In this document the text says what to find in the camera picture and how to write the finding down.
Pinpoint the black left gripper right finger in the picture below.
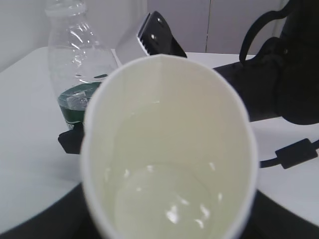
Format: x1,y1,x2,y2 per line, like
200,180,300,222
240,191,319,239

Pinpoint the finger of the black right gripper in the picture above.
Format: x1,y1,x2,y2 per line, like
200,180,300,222
58,122,84,154

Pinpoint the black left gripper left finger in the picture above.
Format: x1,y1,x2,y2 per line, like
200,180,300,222
0,184,100,239

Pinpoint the clear water bottle green label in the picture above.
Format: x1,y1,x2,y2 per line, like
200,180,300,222
45,0,118,129

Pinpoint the white paper cup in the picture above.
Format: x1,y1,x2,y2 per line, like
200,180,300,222
80,55,259,239

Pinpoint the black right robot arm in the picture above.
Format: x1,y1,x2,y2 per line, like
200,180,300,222
216,0,319,125

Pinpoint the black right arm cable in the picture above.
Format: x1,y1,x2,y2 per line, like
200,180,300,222
259,138,319,170

